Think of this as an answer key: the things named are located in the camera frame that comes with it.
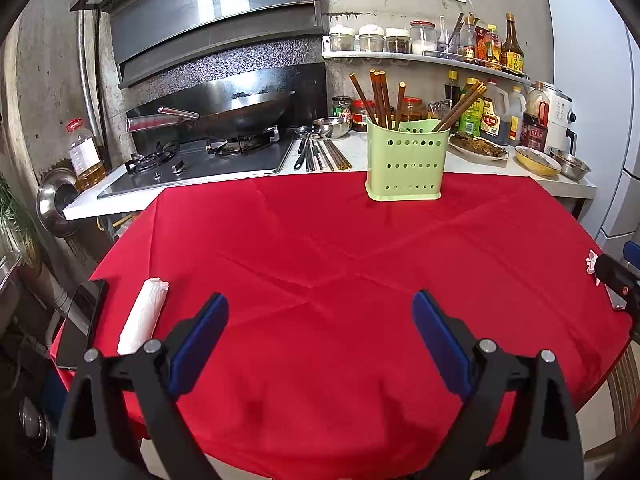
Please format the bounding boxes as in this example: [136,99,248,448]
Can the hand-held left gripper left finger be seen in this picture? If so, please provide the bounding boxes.
[52,292,230,480]

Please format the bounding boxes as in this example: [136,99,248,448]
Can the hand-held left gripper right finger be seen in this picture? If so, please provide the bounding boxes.
[411,289,585,480]

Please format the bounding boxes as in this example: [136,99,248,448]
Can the green perforated utensil holder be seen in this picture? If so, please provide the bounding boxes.
[364,119,451,203]

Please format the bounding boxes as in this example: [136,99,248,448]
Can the brown wooden chopstick gold tip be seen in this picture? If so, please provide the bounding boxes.
[442,88,489,132]
[379,71,393,130]
[394,81,407,131]
[436,84,486,132]
[370,70,385,129]
[348,73,378,127]
[431,81,482,132]

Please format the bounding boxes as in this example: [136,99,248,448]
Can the white rolled plastic bags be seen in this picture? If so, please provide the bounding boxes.
[116,276,171,357]

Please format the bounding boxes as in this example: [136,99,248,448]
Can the light wooden furniture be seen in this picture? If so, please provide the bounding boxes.
[582,340,640,461]

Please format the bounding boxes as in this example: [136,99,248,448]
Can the steel bowl with food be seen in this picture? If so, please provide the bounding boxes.
[548,146,592,181]

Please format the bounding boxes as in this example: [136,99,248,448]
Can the black smartphone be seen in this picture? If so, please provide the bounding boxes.
[54,277,110,371]

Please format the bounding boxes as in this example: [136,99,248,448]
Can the yellow bowl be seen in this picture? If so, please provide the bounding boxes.
[514,145,563,177]

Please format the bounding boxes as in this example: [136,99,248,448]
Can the red tablecloth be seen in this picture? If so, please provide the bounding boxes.
[50,170,632,480]

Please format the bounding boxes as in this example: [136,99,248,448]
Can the white countertop cooker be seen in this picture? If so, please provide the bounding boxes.
[540,81,578,156]

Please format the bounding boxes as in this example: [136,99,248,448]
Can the black gas stove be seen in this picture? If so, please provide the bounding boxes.
[97,127,297,200]

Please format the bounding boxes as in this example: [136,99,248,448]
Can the white jug yellow label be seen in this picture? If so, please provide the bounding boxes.
[507,85,528,147]

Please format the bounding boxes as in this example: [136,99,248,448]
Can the steel pot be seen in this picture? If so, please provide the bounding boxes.
[17,397,53,453]

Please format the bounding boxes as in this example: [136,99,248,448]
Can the white plate of food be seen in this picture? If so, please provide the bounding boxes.
[447,131,510,162]

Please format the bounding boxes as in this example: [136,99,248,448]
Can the white refrigerator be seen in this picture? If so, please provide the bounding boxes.
[545,0,640,261]

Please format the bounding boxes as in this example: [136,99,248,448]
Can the round steel lid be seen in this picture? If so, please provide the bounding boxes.
[36,166,81,239]

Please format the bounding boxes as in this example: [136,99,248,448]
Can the green plastic bottle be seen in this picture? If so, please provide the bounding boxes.
[459,77,485,137]

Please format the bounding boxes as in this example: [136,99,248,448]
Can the large plastic cooking oil bottle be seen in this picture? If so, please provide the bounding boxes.
[66,117,108,192]

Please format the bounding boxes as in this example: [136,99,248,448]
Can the bundle of metal chopsticks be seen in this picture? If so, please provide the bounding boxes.
[304,137,335,172]

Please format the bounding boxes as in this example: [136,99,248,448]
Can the tall brown bottle yellow label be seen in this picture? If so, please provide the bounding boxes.
[500,12,526,76]

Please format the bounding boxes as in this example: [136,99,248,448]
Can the black wok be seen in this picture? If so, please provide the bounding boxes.
[126,89,297,140]

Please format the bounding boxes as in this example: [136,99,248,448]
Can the large red-lid chili jar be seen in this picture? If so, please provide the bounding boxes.
[400,96,426,122]

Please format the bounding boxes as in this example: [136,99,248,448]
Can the dark soy sauce bottle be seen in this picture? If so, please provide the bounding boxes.
[445,70,462,116]

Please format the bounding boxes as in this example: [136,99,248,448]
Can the small red-lid sauce jar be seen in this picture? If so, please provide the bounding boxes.
[351,99,376,132]

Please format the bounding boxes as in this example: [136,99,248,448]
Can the small empty steel bowl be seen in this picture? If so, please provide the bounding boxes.
[312,117,351,140]

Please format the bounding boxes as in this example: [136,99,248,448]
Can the small yellow oil bottle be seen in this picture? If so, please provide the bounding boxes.
[484,23,502,68]

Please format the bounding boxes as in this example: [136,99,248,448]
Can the clear bottle gold cap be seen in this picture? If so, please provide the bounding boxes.
[459,15,478,62]

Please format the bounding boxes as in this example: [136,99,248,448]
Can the clear cup with spoons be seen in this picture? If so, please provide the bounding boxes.
[436,12,466,58]

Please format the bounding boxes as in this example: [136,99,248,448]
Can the red-lid glass jar white contents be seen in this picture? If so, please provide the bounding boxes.
[410,20,437,56]

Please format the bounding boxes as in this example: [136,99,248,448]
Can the white-lid spice jar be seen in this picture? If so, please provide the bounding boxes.
[384,27,412,54]
[329,24,357,52]
[358,24,385,53]

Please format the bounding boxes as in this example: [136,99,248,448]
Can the steel range hood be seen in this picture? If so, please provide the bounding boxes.
[70,0,326,90]

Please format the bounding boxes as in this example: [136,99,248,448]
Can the dark vinegar jug with handle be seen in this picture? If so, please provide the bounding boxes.
[480,80,511,147]

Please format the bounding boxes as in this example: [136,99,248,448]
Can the black-handled ladle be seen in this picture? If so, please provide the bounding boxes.
[293,126,316,170]

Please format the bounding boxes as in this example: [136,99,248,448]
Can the metal wall pipe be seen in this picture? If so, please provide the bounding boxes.
[77,0,111,143]

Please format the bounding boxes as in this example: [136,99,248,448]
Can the white wall shelf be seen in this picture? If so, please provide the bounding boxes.
[321,49,533,87]

